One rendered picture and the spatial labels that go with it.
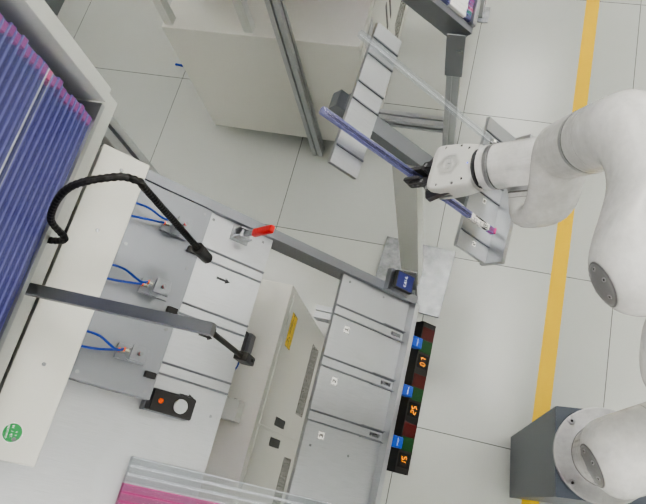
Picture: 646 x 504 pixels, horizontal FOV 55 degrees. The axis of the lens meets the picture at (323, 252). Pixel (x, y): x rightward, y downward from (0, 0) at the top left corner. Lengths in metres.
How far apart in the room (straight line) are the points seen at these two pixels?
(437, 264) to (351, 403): 1.00
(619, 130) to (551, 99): 1.82
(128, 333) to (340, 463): 0.52
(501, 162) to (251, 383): 0.79
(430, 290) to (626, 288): 1.52
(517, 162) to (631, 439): 0.47
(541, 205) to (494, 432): 1.19
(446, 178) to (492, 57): 1.52
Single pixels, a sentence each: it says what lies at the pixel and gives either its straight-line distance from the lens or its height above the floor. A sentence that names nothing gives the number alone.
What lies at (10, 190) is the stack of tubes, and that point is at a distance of 0.84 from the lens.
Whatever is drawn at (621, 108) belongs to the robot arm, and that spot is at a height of 1.46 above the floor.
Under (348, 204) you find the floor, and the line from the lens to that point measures 2.33.
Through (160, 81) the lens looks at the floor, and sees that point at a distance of 2.86.
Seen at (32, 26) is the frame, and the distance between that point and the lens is 0.87.
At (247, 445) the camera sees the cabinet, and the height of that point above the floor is 0.62.
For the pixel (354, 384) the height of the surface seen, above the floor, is 0.79.
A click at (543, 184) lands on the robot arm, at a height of 1.20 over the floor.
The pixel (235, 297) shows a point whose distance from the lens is 1.18.
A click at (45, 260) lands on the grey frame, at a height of 1.32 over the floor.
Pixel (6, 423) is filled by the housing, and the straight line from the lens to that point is 0.99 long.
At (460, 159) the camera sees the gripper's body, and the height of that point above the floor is 1.04.
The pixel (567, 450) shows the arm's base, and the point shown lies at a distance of 1.40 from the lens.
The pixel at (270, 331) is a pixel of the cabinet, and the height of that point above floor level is 0.62.
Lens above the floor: 2.08
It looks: 67 degrees down
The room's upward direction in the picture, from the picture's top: 22 degrees counter-clockwise
